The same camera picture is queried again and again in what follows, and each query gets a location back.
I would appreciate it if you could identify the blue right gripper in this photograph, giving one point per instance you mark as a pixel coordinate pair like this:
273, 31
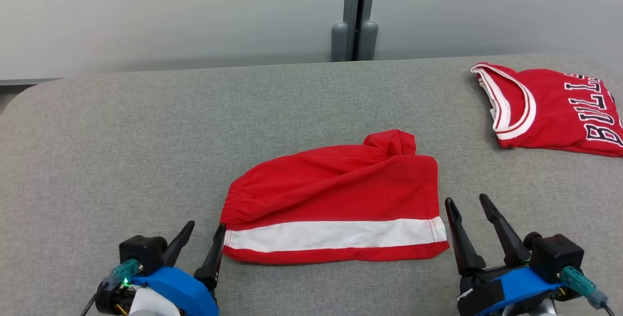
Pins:
516, 287

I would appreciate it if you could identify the grey wall base rail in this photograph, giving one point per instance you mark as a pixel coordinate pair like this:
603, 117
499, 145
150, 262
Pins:
29, 82

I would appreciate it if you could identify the grey upholstered sofa surface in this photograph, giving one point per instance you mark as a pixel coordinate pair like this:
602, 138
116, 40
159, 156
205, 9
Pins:
146, 136

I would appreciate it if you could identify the red shorts with white stripe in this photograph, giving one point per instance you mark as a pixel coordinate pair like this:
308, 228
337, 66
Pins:
340, 184

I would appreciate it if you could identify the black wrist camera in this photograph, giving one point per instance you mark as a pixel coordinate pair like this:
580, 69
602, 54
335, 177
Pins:
559, 257
141, 252

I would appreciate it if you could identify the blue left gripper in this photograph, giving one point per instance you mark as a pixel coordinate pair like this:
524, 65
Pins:
190, 291

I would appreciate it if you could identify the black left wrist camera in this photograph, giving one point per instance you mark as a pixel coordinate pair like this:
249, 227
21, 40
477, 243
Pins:
141, 252

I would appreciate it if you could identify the red Bulls basketball jersey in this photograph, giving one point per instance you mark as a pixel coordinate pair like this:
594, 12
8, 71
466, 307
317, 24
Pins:
550, 106

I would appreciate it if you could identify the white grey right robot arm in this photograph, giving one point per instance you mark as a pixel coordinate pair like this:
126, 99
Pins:
540, 308

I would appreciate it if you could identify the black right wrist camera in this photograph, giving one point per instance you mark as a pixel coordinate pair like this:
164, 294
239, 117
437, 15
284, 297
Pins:
559, 257

